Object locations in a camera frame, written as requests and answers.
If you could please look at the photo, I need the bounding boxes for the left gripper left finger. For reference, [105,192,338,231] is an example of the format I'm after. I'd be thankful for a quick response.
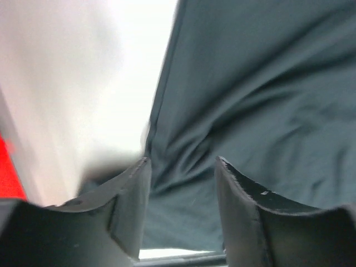
[1,157,151,267]

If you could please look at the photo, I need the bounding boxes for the black t shirt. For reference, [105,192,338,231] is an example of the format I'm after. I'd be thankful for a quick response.
[142,1,355,251]

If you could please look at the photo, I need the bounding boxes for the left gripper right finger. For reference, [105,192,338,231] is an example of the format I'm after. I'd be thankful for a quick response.
[215,157,355,267]

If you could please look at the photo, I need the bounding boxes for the red plastic bin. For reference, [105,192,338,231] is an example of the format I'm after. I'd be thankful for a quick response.
[0,136,27,200]

